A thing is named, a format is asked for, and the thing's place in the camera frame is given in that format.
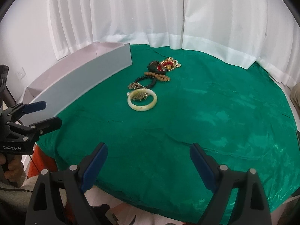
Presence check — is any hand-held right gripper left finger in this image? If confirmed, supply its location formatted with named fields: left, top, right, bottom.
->
left=25, top=142, right=108, bottom=225

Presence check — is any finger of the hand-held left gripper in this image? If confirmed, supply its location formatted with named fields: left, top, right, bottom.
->
left=7, top=117, right=63, bottom=143
left=4, top=101, right=47, bottom=123

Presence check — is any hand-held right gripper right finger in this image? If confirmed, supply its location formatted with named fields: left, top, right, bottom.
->
left=190, top=142, right=272, bottom=225

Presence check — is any white cardboard box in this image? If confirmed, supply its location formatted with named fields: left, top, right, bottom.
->
left=22, top=42, right=133, bottom=122

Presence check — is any pale jade bangle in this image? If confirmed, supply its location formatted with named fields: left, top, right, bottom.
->
left=127, top=88, right=157, bottom=111

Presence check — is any ornate metal hair ornament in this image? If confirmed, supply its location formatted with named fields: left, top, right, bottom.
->
left=127, top=91, right=149, bottom=102

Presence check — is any black bead bracelet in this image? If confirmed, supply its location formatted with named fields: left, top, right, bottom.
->
left=135, top=74, right=157, bottom=88

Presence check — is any brown wooden bead bracelet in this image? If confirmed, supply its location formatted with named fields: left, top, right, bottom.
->
left=144, top=71, right=171, bottom=83

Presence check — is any gold chain necklace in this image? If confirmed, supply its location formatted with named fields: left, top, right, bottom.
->
left=163, top=57, right=182, bottom=71

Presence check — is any red bead bracelet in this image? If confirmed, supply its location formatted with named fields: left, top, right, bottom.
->
left=157, top=61, right=174, bottom=72

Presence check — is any person's left forearm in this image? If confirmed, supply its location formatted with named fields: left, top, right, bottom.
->
left=0, top=171, right=68, bottom=225

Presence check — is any person's left hand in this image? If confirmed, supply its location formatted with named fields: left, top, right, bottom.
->
left=0, top=156, right=24, bottom=184

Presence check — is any orange cloth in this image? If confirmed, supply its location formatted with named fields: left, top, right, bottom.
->
left=26, top=145, right=59, bottom=177

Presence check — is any green cloth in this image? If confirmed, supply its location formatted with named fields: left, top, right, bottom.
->
left=35, top=43, right=300, bottom=225

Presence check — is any beige cloth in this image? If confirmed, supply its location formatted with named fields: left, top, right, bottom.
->
left=289, top=83, right=300, bottom=113

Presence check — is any white curtain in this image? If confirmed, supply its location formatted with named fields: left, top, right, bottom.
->
left=48, top=0, right=300, bottom=87

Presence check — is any white wall socket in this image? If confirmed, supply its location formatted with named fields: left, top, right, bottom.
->
left=16, top=67, right=28, bottom=80

